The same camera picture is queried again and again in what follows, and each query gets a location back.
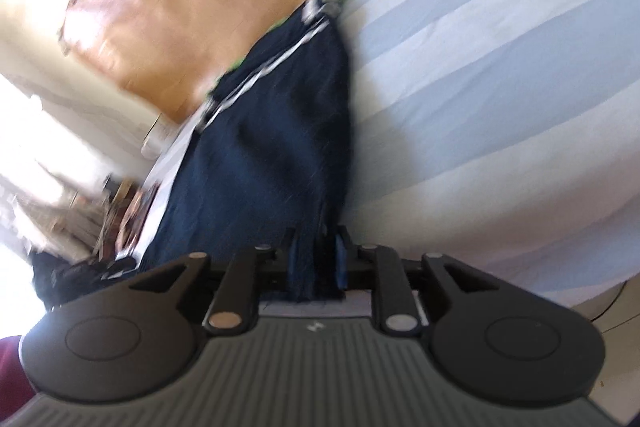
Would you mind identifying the blue striped bed sheet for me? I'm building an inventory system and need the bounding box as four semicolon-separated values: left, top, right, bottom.
139;0;640;308

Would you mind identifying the navy and green sweater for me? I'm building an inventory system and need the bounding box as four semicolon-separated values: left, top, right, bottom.
140;0;352;300

